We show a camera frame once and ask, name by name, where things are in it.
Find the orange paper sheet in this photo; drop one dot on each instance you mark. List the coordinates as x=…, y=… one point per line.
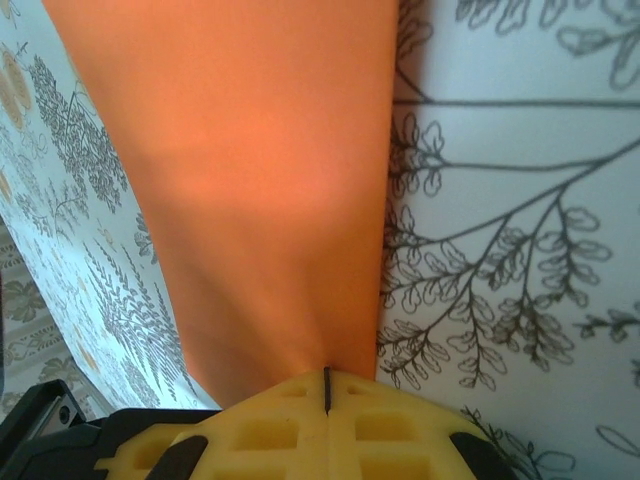
x=250, y=150

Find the floral patterned table cover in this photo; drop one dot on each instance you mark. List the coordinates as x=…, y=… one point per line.
x=500, y=150

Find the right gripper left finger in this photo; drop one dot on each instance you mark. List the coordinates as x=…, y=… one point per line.
x=260, y=425

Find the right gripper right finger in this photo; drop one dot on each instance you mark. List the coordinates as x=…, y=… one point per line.
x=400, y=435

